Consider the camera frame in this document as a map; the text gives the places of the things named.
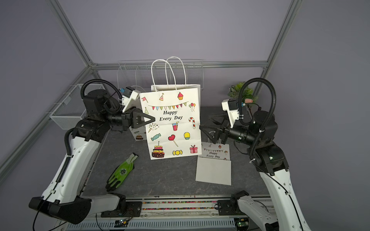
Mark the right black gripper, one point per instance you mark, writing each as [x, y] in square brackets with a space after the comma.
[223, 131]

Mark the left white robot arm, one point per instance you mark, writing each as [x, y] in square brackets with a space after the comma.
[62, 198]

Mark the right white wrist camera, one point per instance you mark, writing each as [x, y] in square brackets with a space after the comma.
[232, 110]

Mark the artificial plant in black vase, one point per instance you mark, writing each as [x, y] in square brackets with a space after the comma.
[234, 92]

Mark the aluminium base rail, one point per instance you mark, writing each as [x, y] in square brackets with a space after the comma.
[172, 213]

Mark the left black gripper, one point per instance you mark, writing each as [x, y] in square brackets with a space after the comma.
[135, 120]

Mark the green work glove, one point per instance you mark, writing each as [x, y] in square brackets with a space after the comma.
[121, 173]

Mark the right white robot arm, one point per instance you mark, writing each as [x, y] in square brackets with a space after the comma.
[271, 163]

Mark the white wire wall shelf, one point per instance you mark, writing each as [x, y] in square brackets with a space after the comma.
[143, 73]

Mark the white party paper bag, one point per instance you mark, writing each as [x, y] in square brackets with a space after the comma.
[214, 164]

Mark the white wire basket on left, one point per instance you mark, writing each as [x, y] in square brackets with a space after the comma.
[70, 110]

